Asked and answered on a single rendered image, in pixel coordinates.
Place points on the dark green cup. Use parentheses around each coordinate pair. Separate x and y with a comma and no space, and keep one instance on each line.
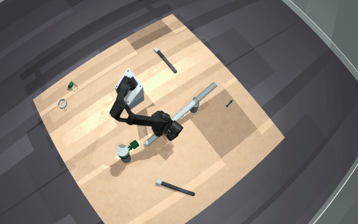
(133,145)

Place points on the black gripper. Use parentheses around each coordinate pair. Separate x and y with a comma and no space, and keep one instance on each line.
(170,136)

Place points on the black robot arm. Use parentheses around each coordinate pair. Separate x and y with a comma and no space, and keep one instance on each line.
(160,123)

